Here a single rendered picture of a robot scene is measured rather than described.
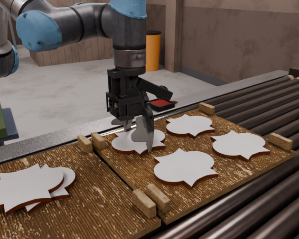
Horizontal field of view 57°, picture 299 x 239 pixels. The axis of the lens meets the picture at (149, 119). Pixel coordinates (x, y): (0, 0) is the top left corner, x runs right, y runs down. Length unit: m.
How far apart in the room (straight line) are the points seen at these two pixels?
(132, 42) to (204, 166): 0.31
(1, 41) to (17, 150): 0.40
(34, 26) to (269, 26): 3.31
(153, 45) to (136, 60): 4.37
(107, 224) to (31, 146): 0.39
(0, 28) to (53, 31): 0.48
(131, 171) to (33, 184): 0.20
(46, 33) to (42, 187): 0.29
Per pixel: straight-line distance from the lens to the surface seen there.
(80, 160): 0.68
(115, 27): 0.61
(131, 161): 0.66
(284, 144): 0.78
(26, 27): 0.58
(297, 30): 3.48
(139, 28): 0.61
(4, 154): 0.82
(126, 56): 0.61
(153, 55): 5.02
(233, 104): 1.10
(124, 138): 0.73
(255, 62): 3.83
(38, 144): 0.83
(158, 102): 1.03
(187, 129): 0.79
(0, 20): 1.02
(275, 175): 0.71
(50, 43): 0.57
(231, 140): 0.76
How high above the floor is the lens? 1.30
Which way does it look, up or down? 25 degrees down
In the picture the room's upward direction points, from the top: straight up
